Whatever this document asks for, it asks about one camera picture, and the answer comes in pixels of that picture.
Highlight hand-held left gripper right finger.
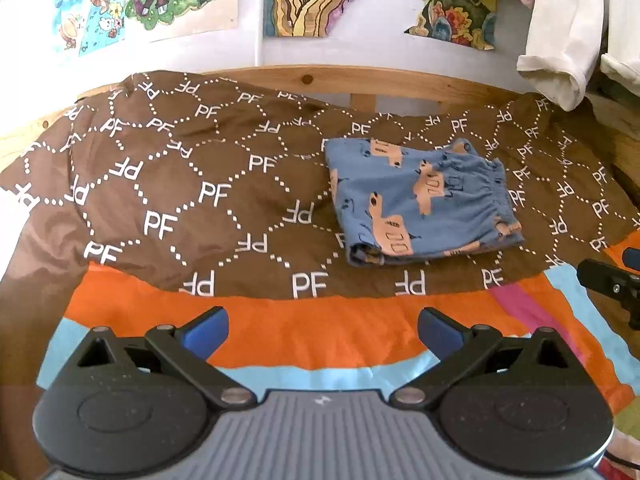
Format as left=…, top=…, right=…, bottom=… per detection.
left=390, top=306, right=572, bottom=408

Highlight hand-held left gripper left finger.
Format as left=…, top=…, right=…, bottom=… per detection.
left=75, top=306, right=257, bottom=409

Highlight blue car print pants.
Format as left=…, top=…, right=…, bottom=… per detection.
left=324, top=136, right=526, bottom=267

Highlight colourful printed blanket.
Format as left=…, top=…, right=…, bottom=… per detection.
left=0, top=260, right=640, bottom=480

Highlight brown letter print blanket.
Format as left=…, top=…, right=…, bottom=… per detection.
left=0, top=71, right=640, bottom=302

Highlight white folded cloth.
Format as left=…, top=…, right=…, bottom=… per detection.
left=600, top=51, right=640, bottom=92

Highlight white hanging garment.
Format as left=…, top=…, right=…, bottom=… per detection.
left=516, top=0, right=613, bottom=111

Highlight wooden bed frame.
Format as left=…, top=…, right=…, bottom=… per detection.
left=0, top=64, right=640, bottom=177

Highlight colourful fish wall poster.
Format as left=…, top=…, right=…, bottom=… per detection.
left=397, top=0, right=499, bottom=52

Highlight white wall conduit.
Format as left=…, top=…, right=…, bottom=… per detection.
left=251, top=0, right=265, bottom=68

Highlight cartoon children wall poster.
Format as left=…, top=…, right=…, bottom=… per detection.
left=50, top=0, right=130, bottom=64

